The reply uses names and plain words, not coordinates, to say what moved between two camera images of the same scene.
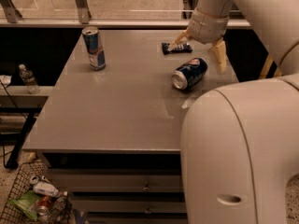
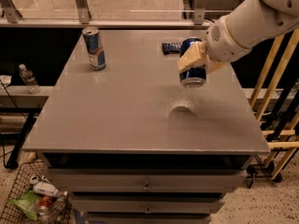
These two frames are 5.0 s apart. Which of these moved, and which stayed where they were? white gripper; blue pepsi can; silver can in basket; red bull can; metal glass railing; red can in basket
Moved: white gripper; blue pepsi can
Stayed: red can in basket; red bull can; metal glass railing; silver can in basket
